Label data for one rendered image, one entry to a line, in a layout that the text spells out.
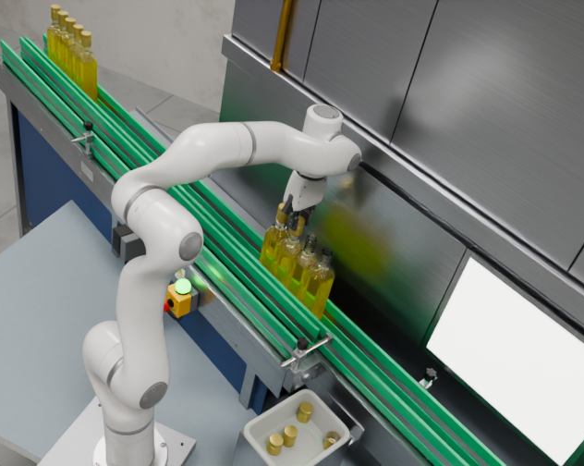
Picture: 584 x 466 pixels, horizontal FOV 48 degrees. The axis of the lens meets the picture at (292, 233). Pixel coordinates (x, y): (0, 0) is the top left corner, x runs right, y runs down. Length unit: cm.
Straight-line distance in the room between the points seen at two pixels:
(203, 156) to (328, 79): 56
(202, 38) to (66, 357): 294
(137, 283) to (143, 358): 18
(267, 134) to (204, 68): 332
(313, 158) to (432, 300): 48
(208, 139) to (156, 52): 359
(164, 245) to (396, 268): 67
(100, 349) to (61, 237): 98
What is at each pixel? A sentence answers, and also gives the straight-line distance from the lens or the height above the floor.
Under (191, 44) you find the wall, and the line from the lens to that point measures 463.
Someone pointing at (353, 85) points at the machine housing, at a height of 165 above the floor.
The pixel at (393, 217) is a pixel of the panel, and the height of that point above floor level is 143.
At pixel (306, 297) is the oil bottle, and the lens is 171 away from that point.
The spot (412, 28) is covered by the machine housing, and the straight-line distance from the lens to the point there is 150.
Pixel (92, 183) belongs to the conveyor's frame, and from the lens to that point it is 231.
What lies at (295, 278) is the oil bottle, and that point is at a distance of 172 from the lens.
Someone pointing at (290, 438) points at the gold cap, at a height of 98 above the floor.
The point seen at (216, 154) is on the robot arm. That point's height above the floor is 167.
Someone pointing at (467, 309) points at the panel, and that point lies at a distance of 157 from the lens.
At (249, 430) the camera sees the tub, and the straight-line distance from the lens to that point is 163.
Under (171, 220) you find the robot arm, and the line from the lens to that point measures 122.
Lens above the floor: 235
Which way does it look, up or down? 39 degrees down
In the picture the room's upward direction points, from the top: 14 degrees clockwise
